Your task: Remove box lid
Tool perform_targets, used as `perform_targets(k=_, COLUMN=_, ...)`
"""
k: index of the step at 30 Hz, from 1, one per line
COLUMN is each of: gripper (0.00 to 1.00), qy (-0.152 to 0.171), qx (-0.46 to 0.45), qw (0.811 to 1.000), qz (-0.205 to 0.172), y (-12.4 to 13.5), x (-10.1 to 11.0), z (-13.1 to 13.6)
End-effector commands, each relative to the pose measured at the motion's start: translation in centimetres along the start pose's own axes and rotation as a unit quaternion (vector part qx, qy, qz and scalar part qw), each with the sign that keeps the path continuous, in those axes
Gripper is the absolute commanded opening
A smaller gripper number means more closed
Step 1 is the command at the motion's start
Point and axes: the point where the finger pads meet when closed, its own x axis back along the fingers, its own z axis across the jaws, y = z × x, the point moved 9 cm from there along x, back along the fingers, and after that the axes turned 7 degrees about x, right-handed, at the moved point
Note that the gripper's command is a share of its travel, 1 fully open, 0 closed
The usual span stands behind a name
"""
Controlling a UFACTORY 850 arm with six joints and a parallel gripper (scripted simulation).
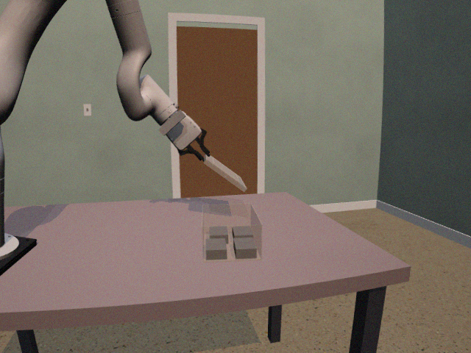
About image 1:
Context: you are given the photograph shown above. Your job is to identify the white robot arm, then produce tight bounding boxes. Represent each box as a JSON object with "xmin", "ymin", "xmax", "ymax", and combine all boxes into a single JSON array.
[{"xmin": 0, "ymin": 0, "xmax": 186, "ymax": 260}]

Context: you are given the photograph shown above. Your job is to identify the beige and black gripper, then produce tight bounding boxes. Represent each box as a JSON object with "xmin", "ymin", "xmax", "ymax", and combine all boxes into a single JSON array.
[{"xmin": 166, "ymin": 112, "xmax": 210, "ymax": 162}]

